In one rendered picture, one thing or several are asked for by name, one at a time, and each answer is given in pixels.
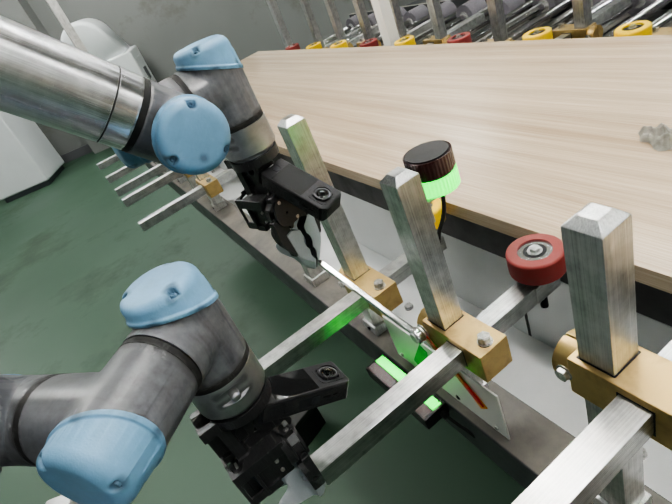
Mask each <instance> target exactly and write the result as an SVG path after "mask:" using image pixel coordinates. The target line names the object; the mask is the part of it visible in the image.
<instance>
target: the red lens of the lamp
mask: <svg viewBox="0 0 672 504"><path fill-rule="evenodd" d="M441 141H445V140H441ZM445 142H447V143H448V145H450V146H449V147H450V149H449V151H447V152H446V154H445V155H443V156H441V157H440V158H438V159H437V160H434V161H431V162H428V163H426V164H425V163H424V164H420V165H417V164H416V165H415V164H414V165H411V164H409V163H408V164H407V163H406V161H404V158H405V155H406V153H407V152H408V151H407V152H406V153H405V155H404V156H403V159H402V161H403V164H404V167H405V169H409V170H412V171H415V172H418V173H419V175H420V179H421V182H425V181H431V180H434V179H437V178H440V177H442V176H444V175H446V174H447V173H449V172H450V171H451V170H452V169H453V168H454V167H455V164H456V161H455V157H454V153H453V149H452V145H451V143H450V142H448V141H445Z"/></svg>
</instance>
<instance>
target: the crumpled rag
mask: <svg viewBox="0 0 672 504"><path fill-rule="evenodd" d="M638 133H639V134H638V135H639V137H640V142H642V141H643V143H644V142H645V143H646V142H647V143H649V144H651V145H652V147H653V149H655V150H657V151H659V152H660V151H666V150H671V149H672V128H669V127H668V126H667V125H665V124H664V123H660V124H659V125H658V126H657V127H655V128H654V127H652V126H643V127H642V128H641V130H640V131H639V132H638Z"/></svg>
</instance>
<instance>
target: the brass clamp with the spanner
mask: <svg viewBox="0 0 672 504"><path fill-rule="evenodd" d="M461 312H462V315H463V316H462V317H460V318H459V319H458V320H457V321H456V322H454V323H453V324H452V325H451V326H449V327H448V328H447V329H446V330H444V329H442V328H441V327H439V326H438V325H436V324H435V323H433V322H431V321H430V320H429V319H428V316H427V313H426V311H425V308H424V307H423V309H422V310H421V311H420V313H419V315H418V319H417V325H418V324H420V325H422V326H423V327H424V328H425V329H426V330H427V332H428V334H429V338H430V339H431V341H432V342H433V343H434V344H435V345H436V347H437V348H439V347H441V346H442V345H443V344H444V343H445V342H449V343H450V344H452V345H453V346H455V347H456V348H458V349H459V350H461V351H462V353H463V356H464V359H465V362H466V365H467V366H466V367H465V368H467V369H468V370H469V371H471V372H472V373H474V374H475V375H477V376H478V377H480V378H481V379H482V380H484V381H485V382H487V383H488V382H489V381H490V380H492V379H493V378H494V377H495V376H496V375H497V374H498V373H499V372H500V371H502V370H503V369H504V368H505V367H506V366H507V365H508V364H509V363H510V362H512V360H513V359H512V355H511V351H510V347H509V343H508V339H507V336H506V335H504V334H503V333H501V332H499V331H497V330H496V329H494V328H492V327H490V326H489V325H487V324H485V323H483V322H482V321H480V320H478V319H476V318H475V317H473V316H471V315H469V314H467V313H466V312H464V311H462V310H461ZM482 331H485V332H489V333H490V336H491V337H492V338H493V344H492V345H491V346H489V347H487V348H482V347H479V346H478V345H477V334H478V333H480V332H482Z"/></svg>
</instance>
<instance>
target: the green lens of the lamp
mask: <svg viewBox="0 0 672 504"><path fill-rule="evenodd" d="M459 184H460V176H459V172H458V168H457V165H456V164H455V167H454V169H453V170H452V171H451V172H450V173H449V174H448V175H446V176H445V177H443V178H441V179H439V180H436V181H433V182H428V183H422V185H423V188H424V192H425V195H426V198H427V199H434V198H439V197H442V196H444V195H447V194H449V193H450V192H452V191H453V190H455V189H456V188H457V187H458V185H459Z"/></svg>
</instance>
